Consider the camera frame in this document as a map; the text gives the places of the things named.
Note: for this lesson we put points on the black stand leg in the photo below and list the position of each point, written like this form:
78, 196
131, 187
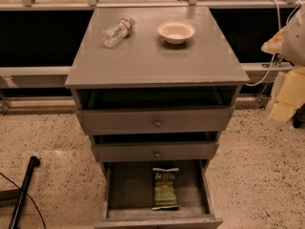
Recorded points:
16, 197

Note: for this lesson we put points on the white paper bowl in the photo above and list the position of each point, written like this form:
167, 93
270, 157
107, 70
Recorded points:
176, 32

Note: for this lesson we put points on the grey open bottom drawer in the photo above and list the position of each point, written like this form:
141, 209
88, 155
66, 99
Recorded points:
128, 202

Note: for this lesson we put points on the green jalapeno chip bag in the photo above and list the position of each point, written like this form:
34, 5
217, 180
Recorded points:
164, 195

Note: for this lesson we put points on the metal window railing frame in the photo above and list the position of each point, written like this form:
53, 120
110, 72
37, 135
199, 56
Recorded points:
93, 75

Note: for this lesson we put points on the grey top drawer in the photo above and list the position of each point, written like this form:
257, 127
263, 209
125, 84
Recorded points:
154, 121

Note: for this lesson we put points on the grey wooden drawer cabinet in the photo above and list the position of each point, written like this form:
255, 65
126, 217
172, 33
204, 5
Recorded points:
203, 72

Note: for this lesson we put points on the clear plastic water bottle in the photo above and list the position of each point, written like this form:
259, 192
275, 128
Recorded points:
115, 33

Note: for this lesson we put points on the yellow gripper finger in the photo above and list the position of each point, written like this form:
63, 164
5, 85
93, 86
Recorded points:
288, 95
275, 44

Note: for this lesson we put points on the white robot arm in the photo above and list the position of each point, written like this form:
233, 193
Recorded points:
294, 39

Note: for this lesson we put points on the grey middle drawer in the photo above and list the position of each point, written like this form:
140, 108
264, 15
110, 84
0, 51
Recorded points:
155, 151

